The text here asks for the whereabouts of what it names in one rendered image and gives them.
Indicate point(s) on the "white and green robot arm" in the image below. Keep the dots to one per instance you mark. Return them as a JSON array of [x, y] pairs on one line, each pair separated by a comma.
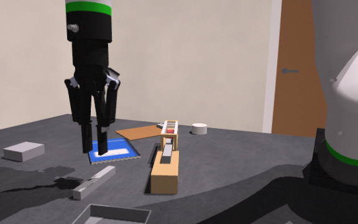
[[336, 59]]

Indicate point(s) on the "white square stick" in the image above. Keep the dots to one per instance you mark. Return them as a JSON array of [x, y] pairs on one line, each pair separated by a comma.
[[167, 153], [93, 183]]

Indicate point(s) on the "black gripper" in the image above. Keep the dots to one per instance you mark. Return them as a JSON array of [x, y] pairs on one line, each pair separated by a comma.
[[91, 61]]

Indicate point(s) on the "white short cylinder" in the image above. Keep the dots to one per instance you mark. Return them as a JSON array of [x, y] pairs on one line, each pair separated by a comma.
[[199, 129]]

